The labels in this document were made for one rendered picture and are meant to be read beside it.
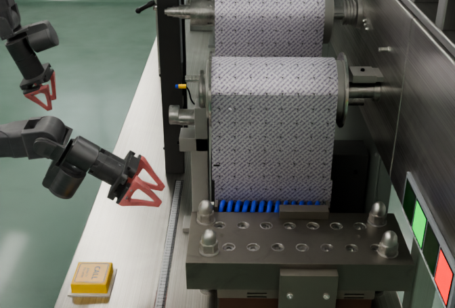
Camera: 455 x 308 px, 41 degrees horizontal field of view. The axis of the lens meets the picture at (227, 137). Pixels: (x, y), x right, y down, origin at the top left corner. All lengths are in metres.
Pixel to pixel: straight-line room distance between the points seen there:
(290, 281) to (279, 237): 0.10
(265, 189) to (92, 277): 0.38
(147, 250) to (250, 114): 0.39
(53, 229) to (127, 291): 1.83
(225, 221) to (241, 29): 0.42
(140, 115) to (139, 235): 0.64
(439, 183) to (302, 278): 0.32
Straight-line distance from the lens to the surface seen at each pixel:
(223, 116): 1.17
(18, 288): 2.77
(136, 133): 1.84
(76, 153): 1.21
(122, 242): 1.38
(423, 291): 1.64
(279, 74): 1.16
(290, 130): 1.18
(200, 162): 1.30
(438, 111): 0.90
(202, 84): 1.18
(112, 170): 1.21
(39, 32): 1.65
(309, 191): 1.25
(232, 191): 1.24
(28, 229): 3.10
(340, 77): 1.18
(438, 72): 0.90
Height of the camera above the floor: 1.71
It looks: 27 degrees down
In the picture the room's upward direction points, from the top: straight up
